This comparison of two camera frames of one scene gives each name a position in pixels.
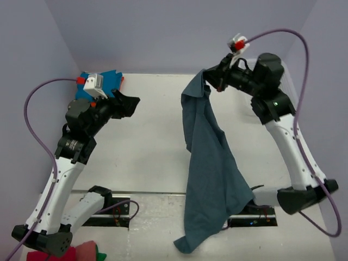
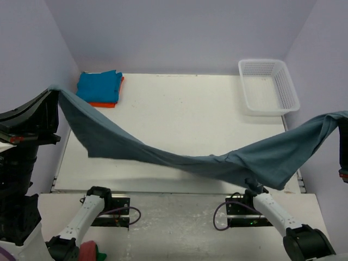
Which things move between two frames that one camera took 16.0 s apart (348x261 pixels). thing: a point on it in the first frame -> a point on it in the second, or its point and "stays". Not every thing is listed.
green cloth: (99, 256) stays
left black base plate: (118, 215) stays
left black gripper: (120, 110) -> (33, 123)
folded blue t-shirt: (111, 81) stays
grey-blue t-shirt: (216, 190) -> (274, 159)
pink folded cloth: (87, 251) stays
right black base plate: (254, 216) stays
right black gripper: (218, 75) -> (343, 145)
